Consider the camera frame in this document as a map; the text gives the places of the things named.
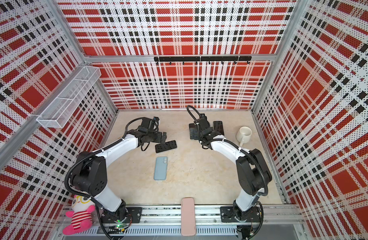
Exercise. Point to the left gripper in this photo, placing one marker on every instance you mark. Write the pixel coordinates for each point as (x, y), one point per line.
(159, 139)

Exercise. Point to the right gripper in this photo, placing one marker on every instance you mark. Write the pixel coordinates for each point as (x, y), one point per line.
(212, 130)

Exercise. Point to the black phone horizontal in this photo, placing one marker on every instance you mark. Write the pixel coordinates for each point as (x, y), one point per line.
(192, 131)

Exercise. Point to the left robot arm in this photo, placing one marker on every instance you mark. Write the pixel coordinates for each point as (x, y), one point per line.
(88, 177)

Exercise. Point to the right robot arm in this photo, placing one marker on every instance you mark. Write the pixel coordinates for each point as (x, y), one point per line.
(253, 172)

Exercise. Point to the white mug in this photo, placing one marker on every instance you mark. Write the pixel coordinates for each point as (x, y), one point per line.
(243, 135)

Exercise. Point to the pink plush toy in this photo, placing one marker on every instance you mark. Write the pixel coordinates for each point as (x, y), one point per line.
(81, 215)

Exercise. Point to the black hook rail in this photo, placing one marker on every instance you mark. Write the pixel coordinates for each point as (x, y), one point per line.
(204, 59)

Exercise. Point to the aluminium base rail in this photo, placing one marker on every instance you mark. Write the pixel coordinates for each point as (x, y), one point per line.
(283, 222)

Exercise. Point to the pink phone on rail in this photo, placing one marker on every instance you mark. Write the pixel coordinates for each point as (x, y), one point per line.
(188, 218)

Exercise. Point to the white wire basket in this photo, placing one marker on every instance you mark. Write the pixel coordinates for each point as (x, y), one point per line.
(60, 110)

